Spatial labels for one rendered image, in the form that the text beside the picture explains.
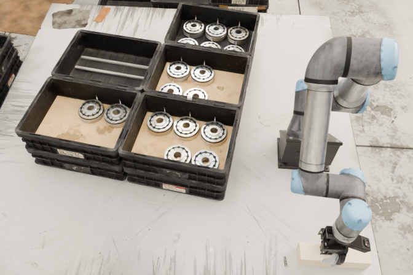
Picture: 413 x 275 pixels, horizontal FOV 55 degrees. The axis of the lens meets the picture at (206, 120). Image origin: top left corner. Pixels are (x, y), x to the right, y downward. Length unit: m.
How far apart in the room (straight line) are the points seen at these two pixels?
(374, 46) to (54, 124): 1.21
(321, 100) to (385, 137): 1.70
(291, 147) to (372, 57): 0.55
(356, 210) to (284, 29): 1.31
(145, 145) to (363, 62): 0.85
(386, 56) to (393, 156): 1.67
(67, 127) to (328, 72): 1.03
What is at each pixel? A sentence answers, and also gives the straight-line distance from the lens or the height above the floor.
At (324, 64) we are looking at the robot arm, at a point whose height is 1.35.
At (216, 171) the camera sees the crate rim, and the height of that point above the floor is 0.93.
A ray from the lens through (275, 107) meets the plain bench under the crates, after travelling 1.86.
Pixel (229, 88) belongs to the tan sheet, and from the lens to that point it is 1.74.
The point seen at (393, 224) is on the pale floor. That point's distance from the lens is 2.54.
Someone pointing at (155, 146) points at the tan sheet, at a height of 0.83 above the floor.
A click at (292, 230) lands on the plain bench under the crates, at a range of 1.57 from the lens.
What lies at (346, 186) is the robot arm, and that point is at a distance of 1.26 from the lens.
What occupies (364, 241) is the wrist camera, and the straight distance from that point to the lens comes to 1.42.
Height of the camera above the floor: 2.12
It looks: 52 degrees down
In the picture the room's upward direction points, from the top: 1 degrees clockwise
